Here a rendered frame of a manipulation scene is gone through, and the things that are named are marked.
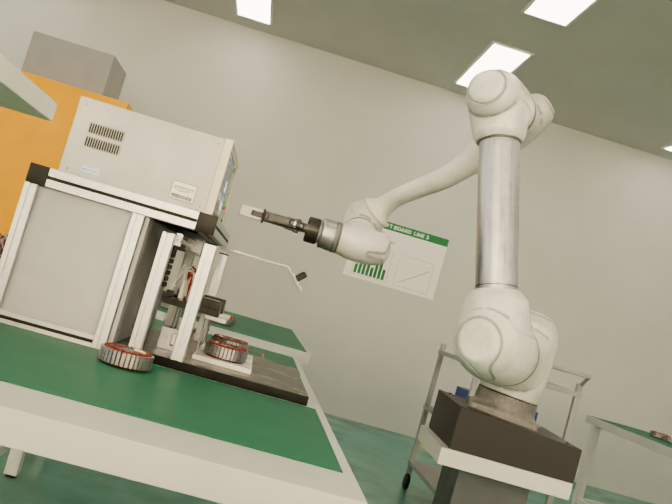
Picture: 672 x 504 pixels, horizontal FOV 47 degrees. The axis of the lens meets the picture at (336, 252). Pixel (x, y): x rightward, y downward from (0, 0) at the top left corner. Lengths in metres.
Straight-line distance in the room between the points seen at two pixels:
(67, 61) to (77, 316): 4.39
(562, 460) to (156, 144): 1.24
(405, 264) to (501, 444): 5.66
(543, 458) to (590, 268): 6.16
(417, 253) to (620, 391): 2.41
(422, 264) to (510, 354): 5.78
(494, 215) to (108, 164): 0.95
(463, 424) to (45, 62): 4.86
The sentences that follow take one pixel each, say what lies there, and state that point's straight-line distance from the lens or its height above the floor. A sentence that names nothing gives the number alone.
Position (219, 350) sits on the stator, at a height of 0.80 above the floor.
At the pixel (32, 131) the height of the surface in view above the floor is 1.57.
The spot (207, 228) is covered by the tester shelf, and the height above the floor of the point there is 1.08.
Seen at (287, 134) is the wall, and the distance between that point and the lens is 7.50.
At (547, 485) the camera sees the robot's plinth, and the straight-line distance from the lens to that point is 1.95.
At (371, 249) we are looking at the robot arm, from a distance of 2.22.
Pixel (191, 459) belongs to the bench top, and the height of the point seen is 0.74.
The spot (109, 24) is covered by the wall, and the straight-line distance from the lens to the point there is 7.88.
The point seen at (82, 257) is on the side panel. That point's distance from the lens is 1.88.
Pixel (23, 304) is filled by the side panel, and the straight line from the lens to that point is 1.91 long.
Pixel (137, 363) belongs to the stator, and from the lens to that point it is 1.66.
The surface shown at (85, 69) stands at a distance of 6.10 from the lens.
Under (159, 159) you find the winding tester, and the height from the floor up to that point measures 1.22.
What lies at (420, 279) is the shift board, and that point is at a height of 1.46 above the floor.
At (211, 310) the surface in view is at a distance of 2.01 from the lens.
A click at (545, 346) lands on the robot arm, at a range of 1.97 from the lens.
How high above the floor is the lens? 0.99
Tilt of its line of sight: 4 degrees up
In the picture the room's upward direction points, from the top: 16 degrees clockwise
